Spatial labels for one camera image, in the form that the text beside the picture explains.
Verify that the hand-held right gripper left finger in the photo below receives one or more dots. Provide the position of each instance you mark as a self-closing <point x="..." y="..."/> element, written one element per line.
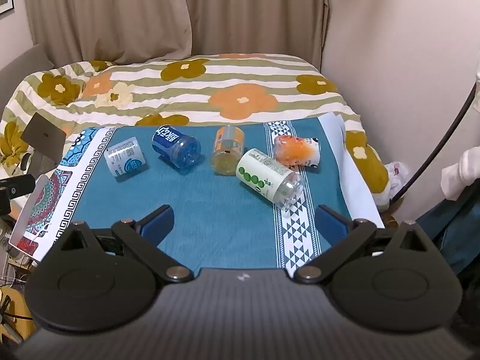
<point x="159" y="225"/>

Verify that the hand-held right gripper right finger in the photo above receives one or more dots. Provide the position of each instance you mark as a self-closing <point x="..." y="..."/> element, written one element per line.
<point x="330" y="225"/>

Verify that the green and white label cup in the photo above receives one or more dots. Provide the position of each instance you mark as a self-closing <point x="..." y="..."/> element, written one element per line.
<point x="268" y="177"/>

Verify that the orange and white crumpled cup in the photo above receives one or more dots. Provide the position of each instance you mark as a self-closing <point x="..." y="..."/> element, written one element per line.
<point x="298" y="152"/>

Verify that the dark blue label cup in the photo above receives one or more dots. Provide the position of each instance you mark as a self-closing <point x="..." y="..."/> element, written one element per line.
<point x="173" y="146"/>

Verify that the orange label cup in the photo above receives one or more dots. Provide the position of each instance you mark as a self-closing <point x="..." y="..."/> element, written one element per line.
<point x="227" y="149"/>

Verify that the teal patterned cloth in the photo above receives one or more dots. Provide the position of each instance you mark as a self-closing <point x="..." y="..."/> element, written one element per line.
<point x="210" y="202"/>

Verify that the white plastic bag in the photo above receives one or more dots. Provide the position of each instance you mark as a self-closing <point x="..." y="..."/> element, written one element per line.
<point x="398" y="174"/>

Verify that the blue jeans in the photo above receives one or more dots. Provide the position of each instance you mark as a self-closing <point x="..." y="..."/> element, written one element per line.
<point x="452" y="232"/>

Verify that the white garment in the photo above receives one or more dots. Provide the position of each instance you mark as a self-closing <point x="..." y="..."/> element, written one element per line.
<point x="461" y="172"/>

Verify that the dark grey laptop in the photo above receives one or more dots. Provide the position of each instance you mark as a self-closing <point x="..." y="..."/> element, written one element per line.
<point x="43" y="133"/>

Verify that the floral striped blanket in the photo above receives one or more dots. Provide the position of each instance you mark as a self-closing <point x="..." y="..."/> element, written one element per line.
<point x="240" y="78"/>

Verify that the grey headboard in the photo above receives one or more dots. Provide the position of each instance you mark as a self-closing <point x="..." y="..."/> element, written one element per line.
<point x="18" y="69"/>

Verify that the beige curtain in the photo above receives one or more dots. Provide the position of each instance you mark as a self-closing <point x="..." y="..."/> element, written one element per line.
<point x="112" y="15"/>

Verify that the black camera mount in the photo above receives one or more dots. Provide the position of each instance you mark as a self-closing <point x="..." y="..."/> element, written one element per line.
<point x="17" y="187"/>

